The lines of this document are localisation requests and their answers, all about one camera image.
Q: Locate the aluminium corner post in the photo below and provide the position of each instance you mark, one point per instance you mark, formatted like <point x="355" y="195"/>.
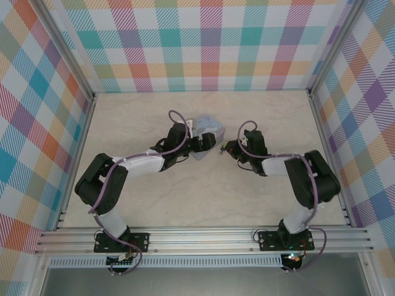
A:
<point x="66" y="49"/>
<point x="333" y="40"/>

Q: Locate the aluminium right table edge rail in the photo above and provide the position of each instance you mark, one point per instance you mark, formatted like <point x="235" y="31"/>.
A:
<point x="327" y="138"/>

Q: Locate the black circuit board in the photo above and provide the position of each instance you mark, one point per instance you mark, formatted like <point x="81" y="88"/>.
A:
<point x="118" y="262"/>

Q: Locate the aluminium left corner post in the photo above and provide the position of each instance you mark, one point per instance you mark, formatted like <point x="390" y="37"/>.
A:
<point x="66" y="49"/>

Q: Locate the circuit board with lit LEDs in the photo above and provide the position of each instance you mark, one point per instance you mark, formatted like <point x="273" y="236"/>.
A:
<point x="293" y="260"/>

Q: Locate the aluminium table edge rail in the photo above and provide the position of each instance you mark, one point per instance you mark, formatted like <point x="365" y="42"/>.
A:
<point x="327" y="138"/>
<point x="77" y="160"/>

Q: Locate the aluminium right corner post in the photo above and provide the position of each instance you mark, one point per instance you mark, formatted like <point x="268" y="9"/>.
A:
<point x="333" y="40"/>

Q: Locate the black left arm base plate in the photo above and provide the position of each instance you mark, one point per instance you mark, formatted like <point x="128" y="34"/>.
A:
<point x="140" y="240"/>

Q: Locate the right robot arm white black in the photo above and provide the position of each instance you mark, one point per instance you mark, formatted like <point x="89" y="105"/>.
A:
<point x="314" y="182"/>

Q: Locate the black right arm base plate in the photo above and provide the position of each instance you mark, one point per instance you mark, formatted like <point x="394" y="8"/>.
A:
<point x="268" y="240"/>

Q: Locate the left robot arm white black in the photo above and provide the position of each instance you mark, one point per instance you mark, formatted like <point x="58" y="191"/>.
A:
<point x="98" y="185"/>

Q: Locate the grey metal panel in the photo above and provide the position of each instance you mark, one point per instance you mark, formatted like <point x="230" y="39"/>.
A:
<point x="200" y="283"/>

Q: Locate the light blue plastic bag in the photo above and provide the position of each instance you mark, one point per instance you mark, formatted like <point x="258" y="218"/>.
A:
<point x="213" y="123"/>

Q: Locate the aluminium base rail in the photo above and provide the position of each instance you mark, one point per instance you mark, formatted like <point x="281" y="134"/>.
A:
<point x="200" y="240"/>

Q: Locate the aluminium left table edge rail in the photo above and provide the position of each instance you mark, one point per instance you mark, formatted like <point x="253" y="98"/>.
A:
<point x="77" y="160"/>

